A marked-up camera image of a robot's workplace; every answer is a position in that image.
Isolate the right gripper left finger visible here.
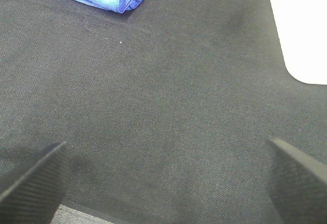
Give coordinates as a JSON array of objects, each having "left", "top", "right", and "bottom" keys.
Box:
[{"left": 1, "top": 142, "right": 70, "bottom": 223}]

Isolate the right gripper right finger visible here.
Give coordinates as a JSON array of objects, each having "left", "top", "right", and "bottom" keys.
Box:
[{"left": 262, "top": 138, "right": 326, "bottom": 223}]

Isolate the white plastic storage box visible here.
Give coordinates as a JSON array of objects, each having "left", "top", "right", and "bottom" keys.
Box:
[{"left": 270, "top": 0, "right": 326, "bottom": 85}]

